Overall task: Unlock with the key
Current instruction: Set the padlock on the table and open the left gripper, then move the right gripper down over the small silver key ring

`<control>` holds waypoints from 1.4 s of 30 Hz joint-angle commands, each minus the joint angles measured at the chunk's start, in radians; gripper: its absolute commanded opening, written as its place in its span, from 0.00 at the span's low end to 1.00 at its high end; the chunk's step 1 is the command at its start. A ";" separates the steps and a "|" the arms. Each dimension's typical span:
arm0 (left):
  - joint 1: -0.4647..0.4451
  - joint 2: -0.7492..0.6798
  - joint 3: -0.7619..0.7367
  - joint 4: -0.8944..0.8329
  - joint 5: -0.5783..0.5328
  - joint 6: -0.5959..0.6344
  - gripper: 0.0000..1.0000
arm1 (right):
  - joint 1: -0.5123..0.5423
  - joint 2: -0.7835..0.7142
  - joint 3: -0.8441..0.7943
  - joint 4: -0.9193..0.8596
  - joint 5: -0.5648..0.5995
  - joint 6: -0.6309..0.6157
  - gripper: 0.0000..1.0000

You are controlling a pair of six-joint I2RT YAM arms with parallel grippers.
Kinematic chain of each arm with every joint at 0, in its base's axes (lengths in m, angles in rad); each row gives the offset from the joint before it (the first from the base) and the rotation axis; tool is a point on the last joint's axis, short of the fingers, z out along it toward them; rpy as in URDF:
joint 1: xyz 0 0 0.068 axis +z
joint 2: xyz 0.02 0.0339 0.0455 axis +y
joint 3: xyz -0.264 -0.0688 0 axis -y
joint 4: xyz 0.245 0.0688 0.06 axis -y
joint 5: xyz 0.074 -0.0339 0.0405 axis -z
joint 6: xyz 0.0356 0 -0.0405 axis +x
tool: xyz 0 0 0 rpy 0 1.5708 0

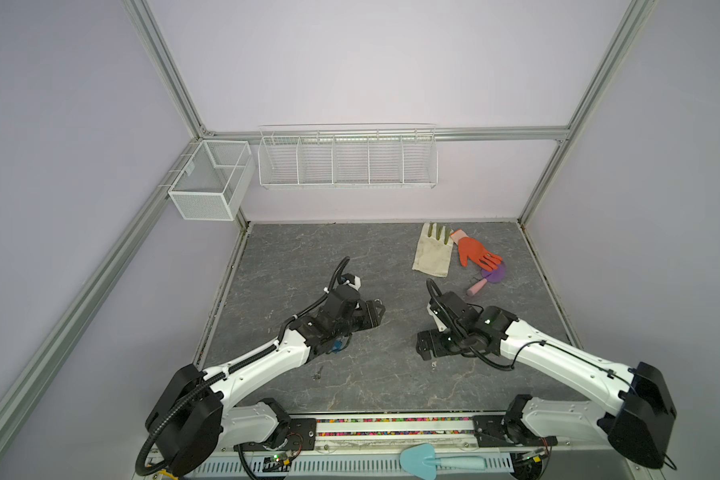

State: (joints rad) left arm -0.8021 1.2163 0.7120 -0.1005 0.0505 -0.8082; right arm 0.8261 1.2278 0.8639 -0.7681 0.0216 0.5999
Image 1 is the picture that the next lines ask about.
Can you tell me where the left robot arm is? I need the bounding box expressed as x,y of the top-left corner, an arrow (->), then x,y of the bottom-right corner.
135,257 -> 385,478

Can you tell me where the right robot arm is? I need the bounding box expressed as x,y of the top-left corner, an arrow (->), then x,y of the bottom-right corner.
416,279 -> 677,469

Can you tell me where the beige fabric glove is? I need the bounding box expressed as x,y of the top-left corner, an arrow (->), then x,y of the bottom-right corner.
412,222 -> 454,278

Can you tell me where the purple pink brush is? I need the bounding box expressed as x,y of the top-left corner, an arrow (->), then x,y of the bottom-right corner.
466,262 -> 506,297

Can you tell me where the red rubber glove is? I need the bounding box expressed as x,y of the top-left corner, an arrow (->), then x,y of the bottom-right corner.
450,229 -> 503,272

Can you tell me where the teal garden trowel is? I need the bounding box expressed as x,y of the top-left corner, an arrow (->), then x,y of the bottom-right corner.
399,444 -> 488,480

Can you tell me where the white mesh box basket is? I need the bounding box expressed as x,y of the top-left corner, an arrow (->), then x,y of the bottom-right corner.
168,140 -> 256,221

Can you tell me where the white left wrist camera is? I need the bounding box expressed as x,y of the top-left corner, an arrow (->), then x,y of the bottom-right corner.
339,273 -> 362,290

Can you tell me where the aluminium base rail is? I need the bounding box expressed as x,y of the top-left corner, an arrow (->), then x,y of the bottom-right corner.
244,398 -> 612,454

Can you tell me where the white slotted cable duct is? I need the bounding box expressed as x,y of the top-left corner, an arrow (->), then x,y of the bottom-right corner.
186,453 -> 515,479

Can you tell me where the white wire shelf basket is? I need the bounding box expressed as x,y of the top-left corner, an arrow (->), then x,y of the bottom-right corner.
258,123 -> 439,189

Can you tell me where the aluminium frame profile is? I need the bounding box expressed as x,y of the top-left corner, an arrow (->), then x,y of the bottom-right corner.
0,0 -> 661,463

